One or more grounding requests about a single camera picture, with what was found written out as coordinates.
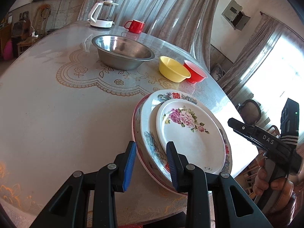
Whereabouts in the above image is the grey window curtain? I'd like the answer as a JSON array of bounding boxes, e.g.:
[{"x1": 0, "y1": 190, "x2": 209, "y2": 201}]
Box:
[{"x1": 78, "y1": 0, "x2": 219, "y2": 69}]

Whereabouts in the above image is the pink bag on floor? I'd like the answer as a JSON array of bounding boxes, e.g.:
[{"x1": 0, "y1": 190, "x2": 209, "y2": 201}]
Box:
[{"x1": 3, "y1": 40, "x2": 13, "y2": 61}]

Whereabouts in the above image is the white plate with purple rim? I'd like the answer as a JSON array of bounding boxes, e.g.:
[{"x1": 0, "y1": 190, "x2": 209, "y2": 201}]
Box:
[{"x1": 132, "y1": 90, "x2": 176, "y2": 193}]

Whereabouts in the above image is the side window curtain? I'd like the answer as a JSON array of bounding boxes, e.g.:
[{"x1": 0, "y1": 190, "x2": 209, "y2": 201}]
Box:
[{"x1": 218, "y1": 14, "x2": 293, "y2": 100}]

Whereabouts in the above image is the white plate with red characters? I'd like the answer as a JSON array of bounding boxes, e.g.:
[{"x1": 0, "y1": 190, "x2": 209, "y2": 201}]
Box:
[{"x1": 133, "y1": 89, "x2": 232, "y2": 189}]

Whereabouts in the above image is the stainless steel bowl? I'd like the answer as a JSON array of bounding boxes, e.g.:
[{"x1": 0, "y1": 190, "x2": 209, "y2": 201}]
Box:
[{"x1": 92, "y1": 35, "x2": 155, "y2": 70}]

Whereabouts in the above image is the wall electrical box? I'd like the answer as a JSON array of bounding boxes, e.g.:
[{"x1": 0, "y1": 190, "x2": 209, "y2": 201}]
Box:
[{"x1": 222, "y1": 0, "x2": 251, "y2": 31}]

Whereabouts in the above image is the person right hand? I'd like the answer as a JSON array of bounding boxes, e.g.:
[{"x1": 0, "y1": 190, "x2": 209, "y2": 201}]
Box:
[{"x1": 253, "y1": 158, "x2": 295, "y2": 206}]

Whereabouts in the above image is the white plate with rose print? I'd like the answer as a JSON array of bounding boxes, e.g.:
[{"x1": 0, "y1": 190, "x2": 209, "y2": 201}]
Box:
[{"x1": 156, "y1": 99, "x2": 226, "y2": 174}]

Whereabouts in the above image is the red mug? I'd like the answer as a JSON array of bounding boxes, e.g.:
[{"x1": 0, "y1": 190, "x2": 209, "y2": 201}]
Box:
[{"x1": 124, "y1": 20, "x2": 145, "y2": 34}]

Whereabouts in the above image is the yellow plastic bowl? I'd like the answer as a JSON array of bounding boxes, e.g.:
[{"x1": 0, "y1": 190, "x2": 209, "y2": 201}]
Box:
[{"x1": 159, "y1": 56, "x2": 191, "y2": 83}]

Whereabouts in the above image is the red plastic bowl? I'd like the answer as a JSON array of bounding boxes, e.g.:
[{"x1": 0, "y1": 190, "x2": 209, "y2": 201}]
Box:
[{"x1": 183, "y1": 60, "x2": 208, "y2": 84}]

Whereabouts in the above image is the wooden chair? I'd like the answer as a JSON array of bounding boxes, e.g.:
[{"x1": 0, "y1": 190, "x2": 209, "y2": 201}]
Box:
[{"x1": 17, "y1": 4, "x2": 51, "y2": 56}]

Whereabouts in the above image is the white glass electric kettle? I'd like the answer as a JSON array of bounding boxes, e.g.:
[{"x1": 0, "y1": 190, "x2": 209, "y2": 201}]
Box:
[{"x1": 87, "y1": 0, "x2": 118, "y2": 29}]

